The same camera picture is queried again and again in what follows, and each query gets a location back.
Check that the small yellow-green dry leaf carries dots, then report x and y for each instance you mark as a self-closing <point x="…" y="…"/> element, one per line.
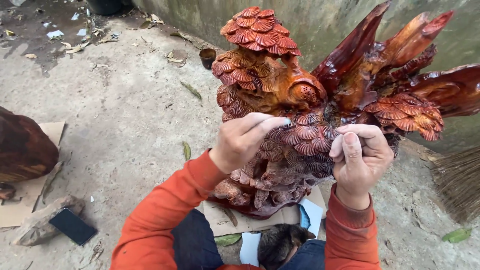
<point x="186" y="150"/>

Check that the long narrow dry leaf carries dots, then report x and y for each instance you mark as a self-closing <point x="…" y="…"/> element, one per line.
<point x="192" y="91"/>

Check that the small dark brown cup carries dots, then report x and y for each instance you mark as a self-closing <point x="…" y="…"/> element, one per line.
<point x="207" y="59"/>

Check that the white paper with blue mesh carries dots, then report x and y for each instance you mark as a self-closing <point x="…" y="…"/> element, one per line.
<point x="313" y="217"/>

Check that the scattered litter and dry leaves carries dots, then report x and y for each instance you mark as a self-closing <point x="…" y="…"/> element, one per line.
<point x="71" y="35"/>

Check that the grey rough stone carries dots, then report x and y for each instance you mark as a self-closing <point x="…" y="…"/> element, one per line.
<point x="35" y="225"/>

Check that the large flat cardboard sheet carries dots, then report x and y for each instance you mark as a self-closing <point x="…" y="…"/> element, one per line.
<point x="20" y="204"/>

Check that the person's right hand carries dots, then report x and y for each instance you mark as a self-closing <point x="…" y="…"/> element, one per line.
<point x="365" y="165"/>

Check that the plain white paper sheet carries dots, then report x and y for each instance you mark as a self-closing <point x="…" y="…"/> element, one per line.
<point x="250" y="248"/>

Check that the person's blue trousers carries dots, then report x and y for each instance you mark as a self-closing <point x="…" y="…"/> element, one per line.
<point x="198" y="243"/>

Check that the long brown dry leaf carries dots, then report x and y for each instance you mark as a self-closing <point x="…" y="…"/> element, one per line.
<point x="50" y="183"/>

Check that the large red carved wood sculpture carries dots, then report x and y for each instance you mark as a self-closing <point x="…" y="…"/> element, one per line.
<point x="311" y="86"/>

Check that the straw broom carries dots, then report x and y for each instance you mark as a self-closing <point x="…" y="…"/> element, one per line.
<point x="459" y="183"/>

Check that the bright green leaf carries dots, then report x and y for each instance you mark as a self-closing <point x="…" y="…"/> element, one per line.
<point x="456" y="235"/>

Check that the black smartphone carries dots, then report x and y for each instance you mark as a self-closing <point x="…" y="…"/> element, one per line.
<point x="72" y="226"/>

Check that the person's left hand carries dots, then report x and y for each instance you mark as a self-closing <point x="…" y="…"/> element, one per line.
<point x="236" y="144"/>

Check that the grey brown cat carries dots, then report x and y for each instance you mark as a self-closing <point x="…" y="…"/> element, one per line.
<point x="279" y="243"/>

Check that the creased cardboard under sculpture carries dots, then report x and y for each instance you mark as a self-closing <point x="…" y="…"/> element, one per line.
<point x="228" y="221"/>

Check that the dark brown wood sculpture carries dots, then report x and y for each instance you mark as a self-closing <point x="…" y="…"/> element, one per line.
<point x="24" y="148"/>

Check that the dark green leaf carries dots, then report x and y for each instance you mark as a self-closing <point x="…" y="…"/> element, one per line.
<point x="227" y="239"/>

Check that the black plant pot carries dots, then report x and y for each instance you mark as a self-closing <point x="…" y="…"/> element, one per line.
<point x="104" y="6"/>

